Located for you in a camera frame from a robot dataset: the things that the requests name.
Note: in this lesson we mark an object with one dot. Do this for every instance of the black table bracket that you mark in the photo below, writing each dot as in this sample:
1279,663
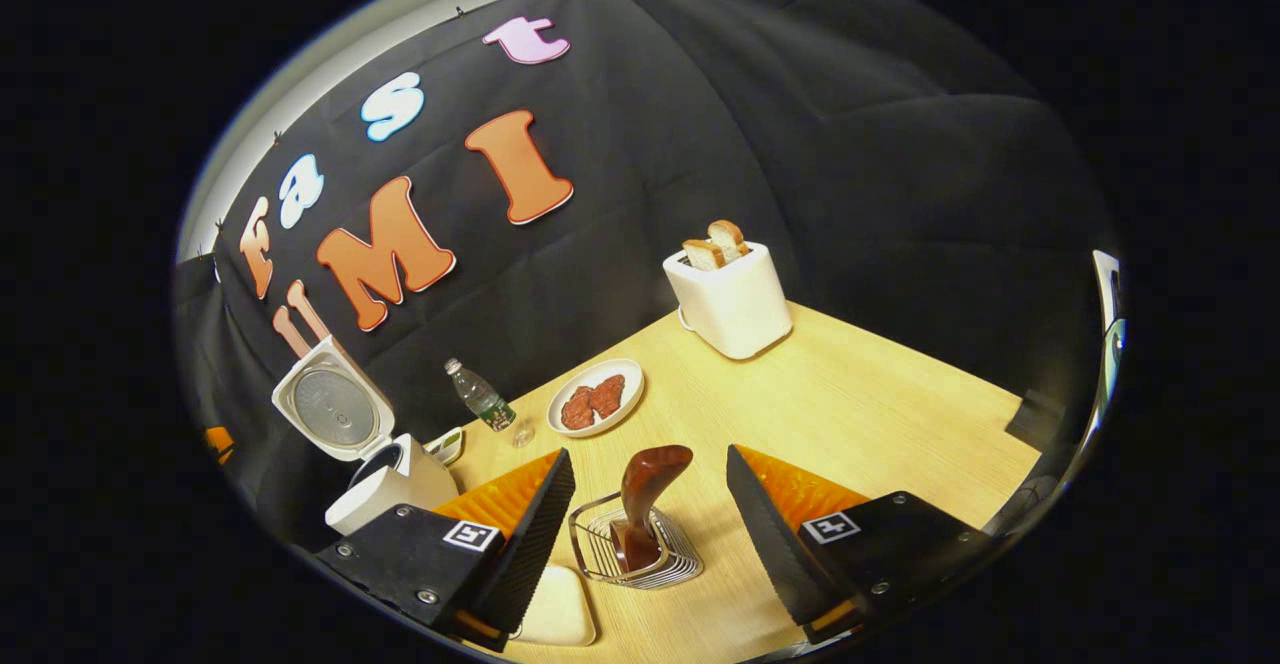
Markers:
1035,418

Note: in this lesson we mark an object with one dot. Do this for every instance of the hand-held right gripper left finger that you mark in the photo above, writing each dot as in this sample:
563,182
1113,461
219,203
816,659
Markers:
530,544

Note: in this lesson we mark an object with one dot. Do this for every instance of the row of small cloth clips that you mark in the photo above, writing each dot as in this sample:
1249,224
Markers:
460,12

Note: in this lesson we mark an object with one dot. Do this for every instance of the white toaster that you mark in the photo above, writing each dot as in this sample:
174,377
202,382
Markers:
735,304

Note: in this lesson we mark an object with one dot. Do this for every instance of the red-brown meat piece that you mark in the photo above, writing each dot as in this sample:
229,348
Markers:
577,410
607,395

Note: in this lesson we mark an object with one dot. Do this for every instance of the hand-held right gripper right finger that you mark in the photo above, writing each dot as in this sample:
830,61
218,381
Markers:
775,544

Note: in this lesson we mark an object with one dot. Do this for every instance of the small white dish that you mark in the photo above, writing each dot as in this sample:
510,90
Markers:
448,444

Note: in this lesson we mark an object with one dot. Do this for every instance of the black backdrop cloth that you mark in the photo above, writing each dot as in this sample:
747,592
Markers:
800,144

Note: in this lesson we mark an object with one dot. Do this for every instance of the white rice cooker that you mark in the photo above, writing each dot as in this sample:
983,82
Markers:
400,489

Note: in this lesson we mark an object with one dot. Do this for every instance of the brown wooden spoon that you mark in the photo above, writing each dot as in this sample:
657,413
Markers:
650,489

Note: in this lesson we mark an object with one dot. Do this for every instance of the white round plate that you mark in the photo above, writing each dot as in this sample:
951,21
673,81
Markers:
630,374

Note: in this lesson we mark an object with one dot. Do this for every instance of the clear plastic water bottle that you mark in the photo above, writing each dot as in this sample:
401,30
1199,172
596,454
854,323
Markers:
485,402

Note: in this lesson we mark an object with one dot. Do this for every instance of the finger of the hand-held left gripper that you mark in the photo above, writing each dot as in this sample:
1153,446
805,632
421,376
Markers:
218,442

